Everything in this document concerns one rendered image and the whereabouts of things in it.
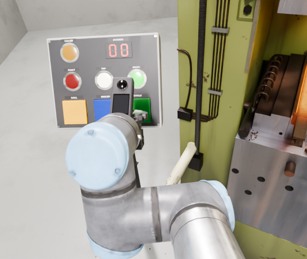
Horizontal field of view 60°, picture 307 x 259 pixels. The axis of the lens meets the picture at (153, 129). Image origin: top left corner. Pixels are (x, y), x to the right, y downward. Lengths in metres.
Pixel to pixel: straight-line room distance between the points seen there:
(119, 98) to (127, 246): 0.30
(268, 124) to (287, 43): 0.48
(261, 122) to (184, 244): 0.59
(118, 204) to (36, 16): 4.66
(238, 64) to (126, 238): 0.69
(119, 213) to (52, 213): 1.52
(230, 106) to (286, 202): 0.39
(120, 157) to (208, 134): 0.83
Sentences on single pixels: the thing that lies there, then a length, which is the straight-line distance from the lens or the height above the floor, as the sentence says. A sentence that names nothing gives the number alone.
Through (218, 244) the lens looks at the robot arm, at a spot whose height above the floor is 1.19.
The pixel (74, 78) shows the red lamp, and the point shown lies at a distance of 0.86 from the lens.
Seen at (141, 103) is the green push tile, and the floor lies 1.03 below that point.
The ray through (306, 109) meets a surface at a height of 1.01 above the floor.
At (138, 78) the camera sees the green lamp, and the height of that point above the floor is 1.09.
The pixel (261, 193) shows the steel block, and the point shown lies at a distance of 1.02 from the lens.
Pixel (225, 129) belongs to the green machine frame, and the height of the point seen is 0.76.
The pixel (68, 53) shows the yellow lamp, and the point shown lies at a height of 1.16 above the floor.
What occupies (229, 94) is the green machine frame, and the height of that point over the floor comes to 0.93.
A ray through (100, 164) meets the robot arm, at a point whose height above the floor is 1.22.
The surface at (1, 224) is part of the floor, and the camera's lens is 2.05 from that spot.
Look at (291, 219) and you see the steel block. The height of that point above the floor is 0.61.
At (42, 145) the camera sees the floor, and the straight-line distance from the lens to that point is 2.43.
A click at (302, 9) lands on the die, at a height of 1.28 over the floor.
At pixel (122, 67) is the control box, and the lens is 0.82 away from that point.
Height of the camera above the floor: 1.49
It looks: 41 degrees down
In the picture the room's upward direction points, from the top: 6 degrees counter-clockwise
